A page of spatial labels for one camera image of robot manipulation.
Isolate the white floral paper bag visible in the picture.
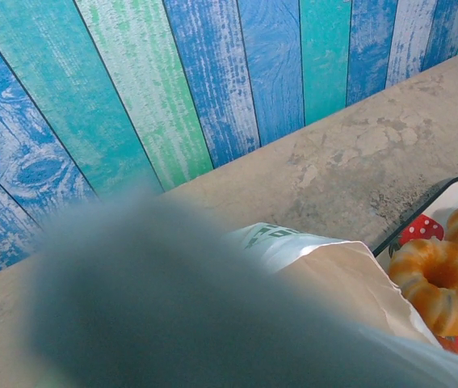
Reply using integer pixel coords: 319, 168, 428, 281
220, 221, 444, 352

